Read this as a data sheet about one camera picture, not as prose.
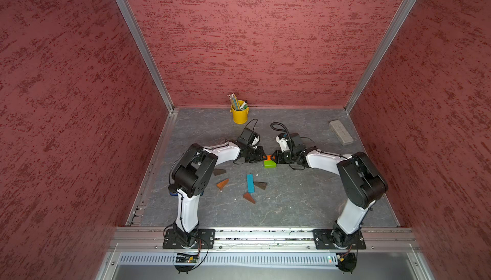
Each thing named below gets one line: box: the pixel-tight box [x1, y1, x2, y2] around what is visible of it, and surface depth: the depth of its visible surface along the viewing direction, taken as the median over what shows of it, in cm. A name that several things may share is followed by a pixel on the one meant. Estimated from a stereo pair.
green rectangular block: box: [263, 157, 277, 169], surface depth 95 cm
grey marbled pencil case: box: [329, 119, 354, 146], surface depth 108 cm
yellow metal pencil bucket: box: [229, 99, 250, 125], surface depth 112 cm
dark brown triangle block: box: [254, 181, 268, 190], surface depth 89 cm
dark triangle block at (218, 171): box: [213, 168, 227, 176], surface depth 94 cm
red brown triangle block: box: [242, 192, 256, 205], surface depth 87 cm
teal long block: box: [246, 173, 256, 193], surface depth 89 cm
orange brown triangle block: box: [216, 177, 230, 191], surface depth 89 cm
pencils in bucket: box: [226, 92, 242, 113], surface depth 108 cm
